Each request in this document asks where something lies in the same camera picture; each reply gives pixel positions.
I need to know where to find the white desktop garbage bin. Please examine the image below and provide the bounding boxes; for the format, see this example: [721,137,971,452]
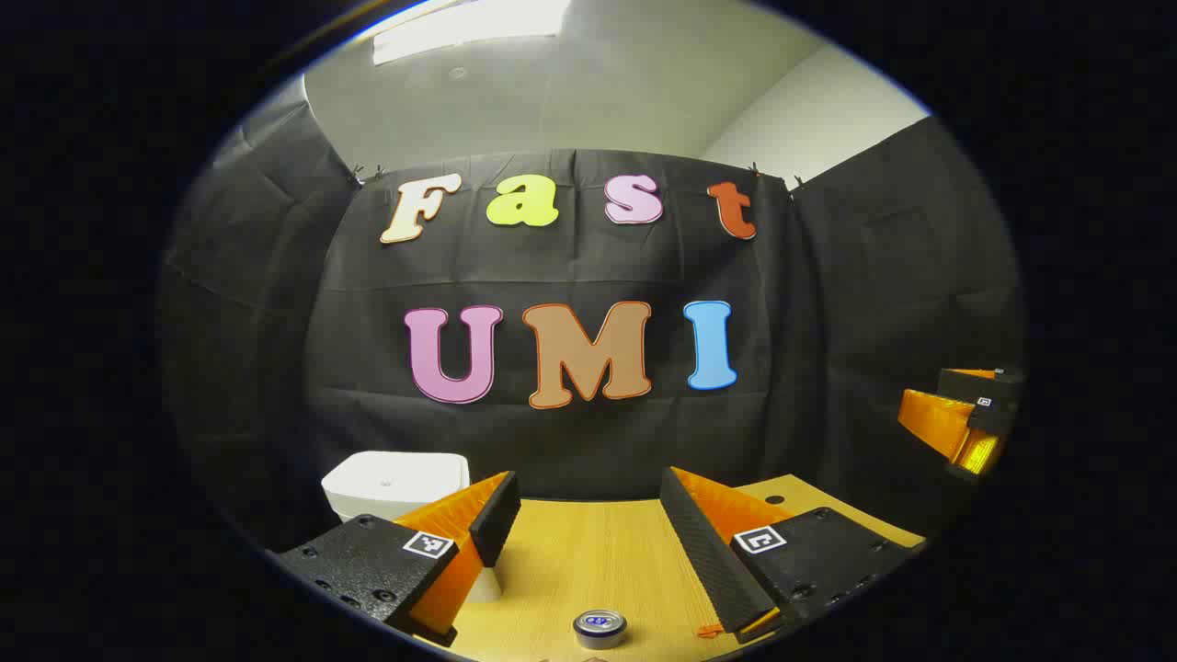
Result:
[321,451,503,604]

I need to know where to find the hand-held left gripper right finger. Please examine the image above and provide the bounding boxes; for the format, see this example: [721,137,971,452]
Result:
[659,466,926,645]

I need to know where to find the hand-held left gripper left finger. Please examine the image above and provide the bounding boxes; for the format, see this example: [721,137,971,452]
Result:
[276,471,522,648]

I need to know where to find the wooden desktop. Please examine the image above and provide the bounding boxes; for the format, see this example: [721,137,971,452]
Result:
[414,474,928,662]

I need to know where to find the black backdrop cloth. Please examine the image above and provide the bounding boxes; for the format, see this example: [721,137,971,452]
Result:
[158,97,1026,553]

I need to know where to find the ceiling light panel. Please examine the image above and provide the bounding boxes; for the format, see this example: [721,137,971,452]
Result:
[372,0,573,65]

